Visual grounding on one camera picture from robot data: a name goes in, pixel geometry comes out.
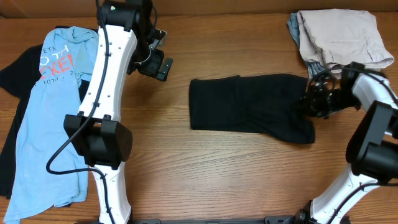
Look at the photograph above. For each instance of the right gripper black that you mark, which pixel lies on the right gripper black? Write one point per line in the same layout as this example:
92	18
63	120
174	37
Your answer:
315	100

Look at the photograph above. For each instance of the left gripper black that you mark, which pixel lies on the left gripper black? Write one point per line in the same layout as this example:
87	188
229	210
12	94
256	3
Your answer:
165	69

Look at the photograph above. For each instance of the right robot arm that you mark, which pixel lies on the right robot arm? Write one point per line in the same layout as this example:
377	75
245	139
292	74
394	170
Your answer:
371	160

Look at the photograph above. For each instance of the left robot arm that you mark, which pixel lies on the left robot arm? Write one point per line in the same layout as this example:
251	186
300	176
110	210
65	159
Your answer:
128	41

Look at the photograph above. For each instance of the folded blue jeans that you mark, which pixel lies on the folded blue jeans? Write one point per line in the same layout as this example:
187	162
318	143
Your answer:
313	68

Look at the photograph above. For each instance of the beige folded shorts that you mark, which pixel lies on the beige folded shorts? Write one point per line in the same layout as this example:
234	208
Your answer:
337	37

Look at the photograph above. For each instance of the light blue t-shirt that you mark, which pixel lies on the light blue t-shirt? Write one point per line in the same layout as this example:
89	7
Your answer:
66	61

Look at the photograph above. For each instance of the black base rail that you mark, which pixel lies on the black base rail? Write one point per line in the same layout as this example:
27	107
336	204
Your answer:
266	220

